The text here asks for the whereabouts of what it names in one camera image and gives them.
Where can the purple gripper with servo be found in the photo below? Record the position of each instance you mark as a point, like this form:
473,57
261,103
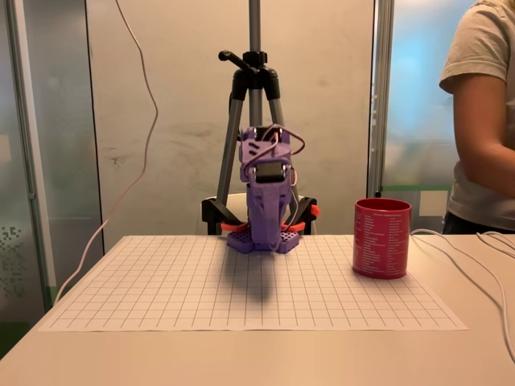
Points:
266,172

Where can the grey and black tripod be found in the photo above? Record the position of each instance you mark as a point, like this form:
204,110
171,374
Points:
254,80

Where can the person's beige t-shirt torso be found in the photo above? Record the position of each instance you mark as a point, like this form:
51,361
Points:
483,40

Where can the red cup with white print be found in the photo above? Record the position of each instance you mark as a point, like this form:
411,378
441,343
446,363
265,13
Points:
380,241

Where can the purple 3D-printed robot arm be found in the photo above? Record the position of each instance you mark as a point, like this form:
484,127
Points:
249,154

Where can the black and orange clamp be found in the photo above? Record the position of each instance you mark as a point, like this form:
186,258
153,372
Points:
309,223
211,213

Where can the grey metal frame post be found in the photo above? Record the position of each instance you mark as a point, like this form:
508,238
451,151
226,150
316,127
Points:
380,100
28,161

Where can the white grid paper sheet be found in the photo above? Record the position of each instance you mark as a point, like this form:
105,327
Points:
249,297

